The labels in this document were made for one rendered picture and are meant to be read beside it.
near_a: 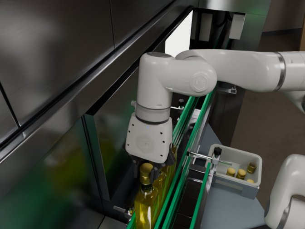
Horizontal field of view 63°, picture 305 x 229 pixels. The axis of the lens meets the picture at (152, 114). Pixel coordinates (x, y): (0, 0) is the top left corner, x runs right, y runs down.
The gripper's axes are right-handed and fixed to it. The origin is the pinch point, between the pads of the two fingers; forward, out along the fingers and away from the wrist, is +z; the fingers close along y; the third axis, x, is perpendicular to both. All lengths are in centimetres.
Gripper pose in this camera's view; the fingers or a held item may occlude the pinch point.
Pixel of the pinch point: (146, 171)
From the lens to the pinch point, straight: 62.9
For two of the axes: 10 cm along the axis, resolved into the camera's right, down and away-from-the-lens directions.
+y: 9.2, 2.5, -3.1
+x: 3.8, -3.6, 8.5
